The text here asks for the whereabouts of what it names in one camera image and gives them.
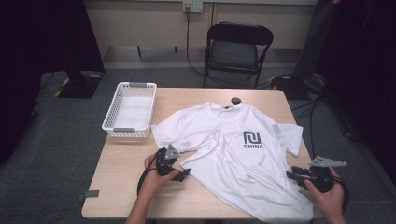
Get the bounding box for black floor cables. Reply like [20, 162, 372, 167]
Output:
[269, 73, 359, 150]

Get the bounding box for white t-shirt with dark print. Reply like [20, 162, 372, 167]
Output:
[150, 101, 315, 224]

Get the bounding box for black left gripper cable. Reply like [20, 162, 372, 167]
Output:
[136, 147, 166, 197]

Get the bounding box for grey tape strip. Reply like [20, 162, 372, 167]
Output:
[76, 189, 101, 202]

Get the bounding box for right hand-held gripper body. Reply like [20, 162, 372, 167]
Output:
[307, 155, 348, 194]

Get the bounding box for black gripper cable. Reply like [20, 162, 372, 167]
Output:
[136, 147, 166, 197]
[332, 175, 350, 216]

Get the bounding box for white plastic basket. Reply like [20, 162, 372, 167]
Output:
[101, 81, 158, 139]

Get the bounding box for black folding chair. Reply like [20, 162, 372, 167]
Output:
[203, 21, 275, 90]

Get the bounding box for white wall socket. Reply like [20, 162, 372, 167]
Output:
[182, 1, 204, 14]

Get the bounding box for black stand base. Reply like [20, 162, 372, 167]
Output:
[54, 70, 104, 100]

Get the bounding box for person's right hand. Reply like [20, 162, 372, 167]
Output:
[304, 167, 346, 218]

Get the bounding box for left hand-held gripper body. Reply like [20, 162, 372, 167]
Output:
[154, 143, 181, 177]

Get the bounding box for dark curtain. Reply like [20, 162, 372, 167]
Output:
[316, 0, 396, 188]
[0, 0, 106, 166]

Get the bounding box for grey stand column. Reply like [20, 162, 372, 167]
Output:
[292, 0, 335, 81]

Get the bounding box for person's left hand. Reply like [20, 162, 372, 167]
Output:
[143, 153, 181, 200]

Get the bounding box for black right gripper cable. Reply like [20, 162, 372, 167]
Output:
[332, 175, 350, 216]

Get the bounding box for black cable from wall socket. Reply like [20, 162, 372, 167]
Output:
[185, 7, 250, 88]

